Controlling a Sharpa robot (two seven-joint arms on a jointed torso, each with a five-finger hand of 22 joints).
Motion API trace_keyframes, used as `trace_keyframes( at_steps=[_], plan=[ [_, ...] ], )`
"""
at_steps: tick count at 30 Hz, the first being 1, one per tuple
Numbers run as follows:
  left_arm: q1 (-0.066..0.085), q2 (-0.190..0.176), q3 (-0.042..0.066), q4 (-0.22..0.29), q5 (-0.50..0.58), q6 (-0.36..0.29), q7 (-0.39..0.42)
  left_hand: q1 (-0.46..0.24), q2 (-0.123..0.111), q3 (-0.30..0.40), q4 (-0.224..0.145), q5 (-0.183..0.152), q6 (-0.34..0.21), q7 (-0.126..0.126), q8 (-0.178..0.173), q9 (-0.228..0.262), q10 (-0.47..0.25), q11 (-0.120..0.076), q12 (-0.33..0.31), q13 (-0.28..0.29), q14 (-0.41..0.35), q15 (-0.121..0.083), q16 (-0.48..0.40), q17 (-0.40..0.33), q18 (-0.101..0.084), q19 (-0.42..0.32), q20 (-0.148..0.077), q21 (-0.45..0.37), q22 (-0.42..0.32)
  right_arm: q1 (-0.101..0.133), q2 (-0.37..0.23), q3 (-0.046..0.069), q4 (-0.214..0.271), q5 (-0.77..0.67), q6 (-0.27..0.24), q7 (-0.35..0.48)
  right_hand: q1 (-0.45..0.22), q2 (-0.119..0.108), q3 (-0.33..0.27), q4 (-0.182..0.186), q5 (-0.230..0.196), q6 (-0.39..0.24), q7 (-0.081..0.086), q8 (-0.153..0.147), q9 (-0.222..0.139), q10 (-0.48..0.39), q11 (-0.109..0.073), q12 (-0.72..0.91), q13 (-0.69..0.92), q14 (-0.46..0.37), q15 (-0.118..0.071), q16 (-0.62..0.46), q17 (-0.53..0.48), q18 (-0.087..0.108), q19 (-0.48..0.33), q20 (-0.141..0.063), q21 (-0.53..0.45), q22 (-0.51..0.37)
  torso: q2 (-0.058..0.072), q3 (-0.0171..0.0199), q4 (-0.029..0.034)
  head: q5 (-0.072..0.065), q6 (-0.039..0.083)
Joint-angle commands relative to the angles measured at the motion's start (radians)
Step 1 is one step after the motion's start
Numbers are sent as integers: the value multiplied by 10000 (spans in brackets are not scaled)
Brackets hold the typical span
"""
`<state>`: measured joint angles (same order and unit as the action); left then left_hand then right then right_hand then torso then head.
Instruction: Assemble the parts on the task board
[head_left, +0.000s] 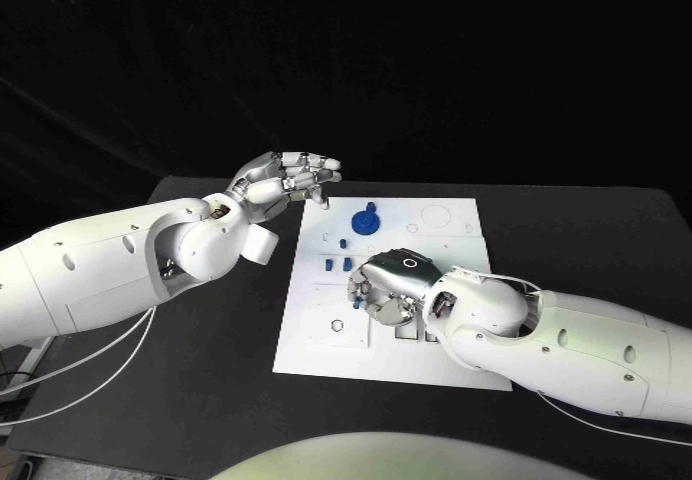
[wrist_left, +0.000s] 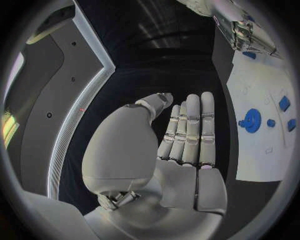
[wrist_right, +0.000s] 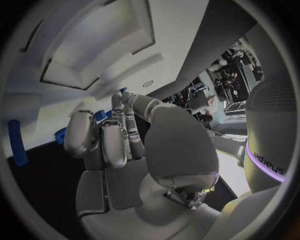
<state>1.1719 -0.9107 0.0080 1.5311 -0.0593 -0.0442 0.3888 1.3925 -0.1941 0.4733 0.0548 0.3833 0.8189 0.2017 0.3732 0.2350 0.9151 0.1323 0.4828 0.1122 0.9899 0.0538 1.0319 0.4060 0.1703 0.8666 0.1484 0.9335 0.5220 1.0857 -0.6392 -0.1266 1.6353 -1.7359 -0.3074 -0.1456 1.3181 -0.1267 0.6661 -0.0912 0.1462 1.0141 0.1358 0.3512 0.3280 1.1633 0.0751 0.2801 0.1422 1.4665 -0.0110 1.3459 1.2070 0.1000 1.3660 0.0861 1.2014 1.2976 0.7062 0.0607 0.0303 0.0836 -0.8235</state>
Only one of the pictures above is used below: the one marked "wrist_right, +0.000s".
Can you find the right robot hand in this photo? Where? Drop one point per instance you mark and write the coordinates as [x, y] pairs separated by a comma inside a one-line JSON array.
[[178, 142]]

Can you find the blue peg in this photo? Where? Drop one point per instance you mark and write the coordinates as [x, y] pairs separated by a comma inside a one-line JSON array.
[[123, 90]]

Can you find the white task board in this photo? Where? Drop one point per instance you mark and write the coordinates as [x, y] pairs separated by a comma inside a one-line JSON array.
[[168, 37]]

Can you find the workshop equipment rack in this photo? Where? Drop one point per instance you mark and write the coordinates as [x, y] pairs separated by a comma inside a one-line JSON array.
[[234, 75]]

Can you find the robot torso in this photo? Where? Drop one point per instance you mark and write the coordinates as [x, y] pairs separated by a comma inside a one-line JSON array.
[[269, 131]]

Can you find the blue gear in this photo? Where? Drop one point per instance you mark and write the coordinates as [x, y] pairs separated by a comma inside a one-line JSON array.
[[60, 136]]

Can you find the long blue cylinder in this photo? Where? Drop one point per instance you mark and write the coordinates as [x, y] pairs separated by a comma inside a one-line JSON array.
[[17, 142]]

